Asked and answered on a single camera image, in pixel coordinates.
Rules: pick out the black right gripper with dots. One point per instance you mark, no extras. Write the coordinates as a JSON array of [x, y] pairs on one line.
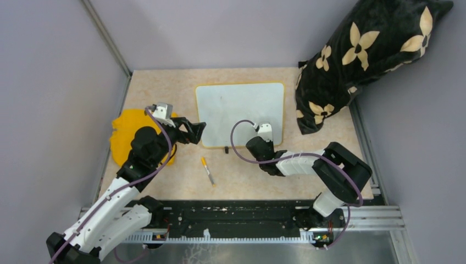
[[271, 144]]

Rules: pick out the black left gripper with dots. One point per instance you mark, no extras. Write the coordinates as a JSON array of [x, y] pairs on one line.
[[194, 131]]

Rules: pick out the white marker pen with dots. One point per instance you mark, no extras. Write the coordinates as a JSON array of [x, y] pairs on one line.
[[204, 163]]

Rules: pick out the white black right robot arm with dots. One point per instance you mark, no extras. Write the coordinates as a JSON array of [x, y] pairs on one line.
[[342, 172]]

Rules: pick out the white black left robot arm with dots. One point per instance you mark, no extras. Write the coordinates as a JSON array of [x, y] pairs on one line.
[[99, 231]]

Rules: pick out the white whiteboard yellow rim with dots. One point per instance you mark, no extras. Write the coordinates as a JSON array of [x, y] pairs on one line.
[[221, 106]]

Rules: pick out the yellow folded cloth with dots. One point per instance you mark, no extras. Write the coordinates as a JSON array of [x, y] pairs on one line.
[[124, 128]]

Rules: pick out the black floral pillow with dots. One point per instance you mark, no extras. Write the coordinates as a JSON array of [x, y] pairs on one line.
[[374, 38]]

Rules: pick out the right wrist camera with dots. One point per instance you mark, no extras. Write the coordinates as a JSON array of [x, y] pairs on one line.
[[265, 132]]

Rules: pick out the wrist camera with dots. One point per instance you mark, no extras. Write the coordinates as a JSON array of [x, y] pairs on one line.
[[265, 132], [161, 112]]

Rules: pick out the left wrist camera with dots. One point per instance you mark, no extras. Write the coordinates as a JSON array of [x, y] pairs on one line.
[[161, 112]]

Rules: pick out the aluminium frame post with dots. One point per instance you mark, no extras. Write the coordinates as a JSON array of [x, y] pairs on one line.
[[105, 36]]

